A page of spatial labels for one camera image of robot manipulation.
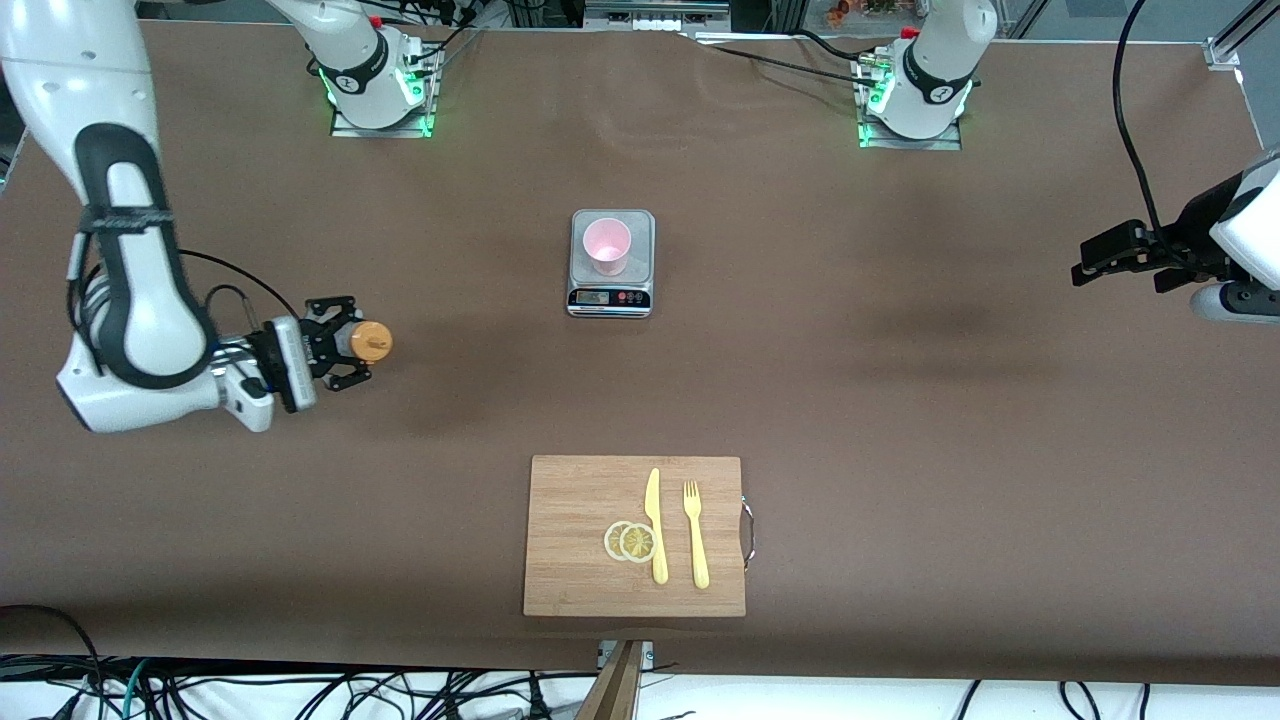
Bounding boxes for clear sauce bottle orange cap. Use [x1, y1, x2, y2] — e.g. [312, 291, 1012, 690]
[340, 320, 394, 366]

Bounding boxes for pink plastic cup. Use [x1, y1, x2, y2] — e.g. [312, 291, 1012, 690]
[583, 217, 633, 279]

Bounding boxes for brown table cover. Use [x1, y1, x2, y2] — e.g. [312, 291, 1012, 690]
[0, 18, 1280, 687]

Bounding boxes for wooden cutting board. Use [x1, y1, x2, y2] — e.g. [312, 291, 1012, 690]
[522, 455, 748, 619]

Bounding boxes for silver digital kitchen scale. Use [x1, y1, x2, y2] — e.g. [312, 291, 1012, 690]
[566, 208, 657, 319]

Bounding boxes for yellow plastic knife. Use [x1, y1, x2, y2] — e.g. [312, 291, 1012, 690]
[644, 467, 670, 586]

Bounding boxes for yellow plastic fork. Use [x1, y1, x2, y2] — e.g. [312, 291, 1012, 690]
[682, 480, 711, 590]

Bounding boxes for white power strip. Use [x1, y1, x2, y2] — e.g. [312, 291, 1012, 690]
[585, 0, 733, 33]

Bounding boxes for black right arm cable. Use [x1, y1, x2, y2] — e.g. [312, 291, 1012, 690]
[178, 250, 303, 333]

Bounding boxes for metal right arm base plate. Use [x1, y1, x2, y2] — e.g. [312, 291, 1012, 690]
[330, 45, 441, 139]

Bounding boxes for aluminium frame corner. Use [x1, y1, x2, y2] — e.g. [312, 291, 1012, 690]
[1203, 0, 1280, 71]

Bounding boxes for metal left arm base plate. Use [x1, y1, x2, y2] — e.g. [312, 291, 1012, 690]
[857, 55, 963, 151]

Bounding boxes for black base cable bundle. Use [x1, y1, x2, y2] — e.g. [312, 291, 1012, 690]
[415, 0, 483, 63]

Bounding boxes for short black table cable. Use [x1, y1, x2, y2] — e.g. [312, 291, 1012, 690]
[795, 28, 876, 63]

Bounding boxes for teal floor cable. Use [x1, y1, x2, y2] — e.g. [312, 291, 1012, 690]
[120, 658, 151, 720]

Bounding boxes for long black table cable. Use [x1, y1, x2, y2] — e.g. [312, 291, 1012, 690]
[695, 40, 883, 91]

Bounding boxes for black looping floor cable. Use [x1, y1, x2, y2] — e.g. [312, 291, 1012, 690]
[0, 604, 106, 720]

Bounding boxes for wooden post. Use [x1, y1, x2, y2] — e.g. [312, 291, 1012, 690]
[575, 640, 644, 720]

